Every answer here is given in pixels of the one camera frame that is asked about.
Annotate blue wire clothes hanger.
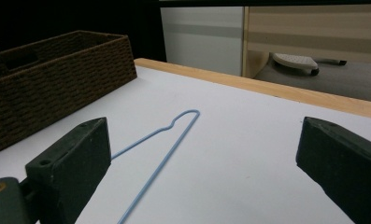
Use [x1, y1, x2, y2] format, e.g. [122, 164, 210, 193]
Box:
[110, 108, 201, 224]

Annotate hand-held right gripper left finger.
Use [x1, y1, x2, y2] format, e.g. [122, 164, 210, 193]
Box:
[24, 117, 112, 224]

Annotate beige striped panel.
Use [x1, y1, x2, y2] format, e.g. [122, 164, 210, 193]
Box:
[241, 4, 371, 79]

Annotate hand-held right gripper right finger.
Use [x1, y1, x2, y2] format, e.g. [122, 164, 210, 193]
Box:
[295, 116, 371, 224]

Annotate white chair base leg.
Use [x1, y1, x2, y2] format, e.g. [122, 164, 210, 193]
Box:
[271, 52, 321, 77]

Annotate white cabinet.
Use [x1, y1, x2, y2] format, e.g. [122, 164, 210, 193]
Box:
[160, 6, 245, 77]

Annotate brown woven basket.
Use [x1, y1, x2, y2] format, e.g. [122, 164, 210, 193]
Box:
[0, 30, 138, 157]

